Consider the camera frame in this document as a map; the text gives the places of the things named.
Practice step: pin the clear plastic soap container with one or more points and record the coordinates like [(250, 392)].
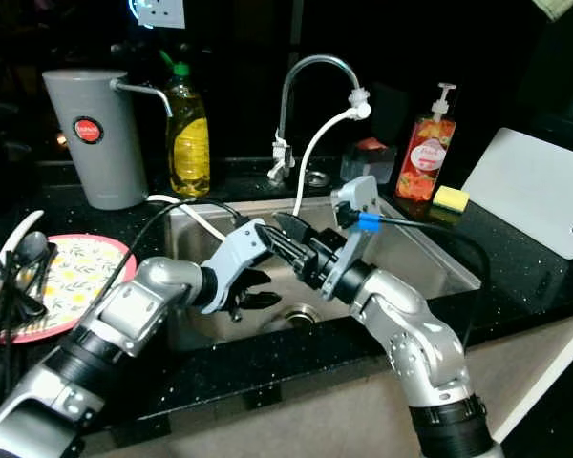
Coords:
[(368, 164)]

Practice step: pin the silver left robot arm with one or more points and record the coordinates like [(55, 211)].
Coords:
[(134, 305)]

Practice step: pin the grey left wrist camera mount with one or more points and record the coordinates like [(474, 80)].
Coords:
[(244, 253)]

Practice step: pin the red hand soap pump bottle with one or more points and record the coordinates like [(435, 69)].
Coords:
[(425, 157)]

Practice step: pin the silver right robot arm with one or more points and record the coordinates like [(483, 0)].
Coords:
[(411, 343)]

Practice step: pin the stainless steel sink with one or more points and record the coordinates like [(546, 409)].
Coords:
[(430, 258)]

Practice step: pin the chrome gooseneck faucet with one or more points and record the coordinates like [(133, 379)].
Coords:
[(285, 114)]

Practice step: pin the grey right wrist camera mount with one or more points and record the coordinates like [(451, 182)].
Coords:
[(358, 196)]

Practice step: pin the yellow sponge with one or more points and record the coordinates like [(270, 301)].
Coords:
[(451, 198)]

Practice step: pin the white cutting board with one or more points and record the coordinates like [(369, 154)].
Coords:
[(530, 186)]

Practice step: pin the yellow dish soap bottle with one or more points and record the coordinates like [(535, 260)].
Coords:
[(189, 148)]

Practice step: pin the dark scratched steel spoon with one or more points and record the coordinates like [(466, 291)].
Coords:
[(33, 246)]

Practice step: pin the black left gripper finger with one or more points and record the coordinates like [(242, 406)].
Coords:
[(256, 278), (260, 302)]

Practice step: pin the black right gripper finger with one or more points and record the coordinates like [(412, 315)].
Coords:
[(290, 246), (298, 227)]

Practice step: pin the white wall socket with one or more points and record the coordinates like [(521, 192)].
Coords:
[(162, 11)]

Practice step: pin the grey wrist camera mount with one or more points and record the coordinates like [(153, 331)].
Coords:
[(244, 253), (358, 196)]

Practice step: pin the lemon print plate red rim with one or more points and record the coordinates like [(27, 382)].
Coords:
[(91, 277)]

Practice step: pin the green cloth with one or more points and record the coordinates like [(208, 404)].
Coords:
[(554, 8)]

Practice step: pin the black chopstick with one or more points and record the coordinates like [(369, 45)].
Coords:
[(0, 343), (29, 324)]

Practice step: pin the steel sink drain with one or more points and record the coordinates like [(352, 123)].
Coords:
[(296, 317)]

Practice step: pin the beige kitchen cabinet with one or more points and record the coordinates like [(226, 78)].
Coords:
[(277, 410)]

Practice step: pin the round chrome counter fitting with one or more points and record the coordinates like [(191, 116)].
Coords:
[(317, 178)]

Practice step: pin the grey water filter canister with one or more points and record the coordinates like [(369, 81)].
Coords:
[(91, 143)]

